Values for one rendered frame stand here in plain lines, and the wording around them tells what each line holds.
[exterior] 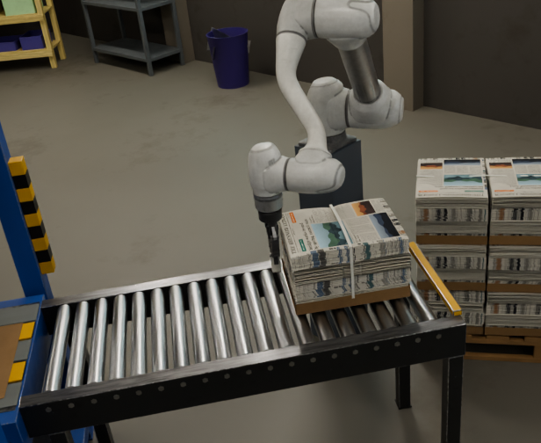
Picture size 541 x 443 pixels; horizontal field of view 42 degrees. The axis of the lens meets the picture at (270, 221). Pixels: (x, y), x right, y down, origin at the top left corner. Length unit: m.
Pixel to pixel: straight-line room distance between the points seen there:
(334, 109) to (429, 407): 1.30
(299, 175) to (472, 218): 1.06
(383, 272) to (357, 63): 0.74
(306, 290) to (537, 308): 1.29
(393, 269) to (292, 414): 1.06
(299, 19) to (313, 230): 0.68
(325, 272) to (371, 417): 1.02
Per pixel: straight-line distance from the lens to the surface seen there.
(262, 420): 3.07
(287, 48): 2.28
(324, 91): 2.82
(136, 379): 2.13
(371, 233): 2.21
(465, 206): 2.89
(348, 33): 2.30
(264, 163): 2.07
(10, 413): 2.18
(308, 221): 2.29
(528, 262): 3.04
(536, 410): 3.14
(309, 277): 2.18
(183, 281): 2.51
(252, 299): 2.36
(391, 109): 2.78
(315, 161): 2.04
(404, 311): 2.26
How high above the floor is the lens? 2.14
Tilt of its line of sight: 29 degrees down
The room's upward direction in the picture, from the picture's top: 7 degrees counter-clockwise
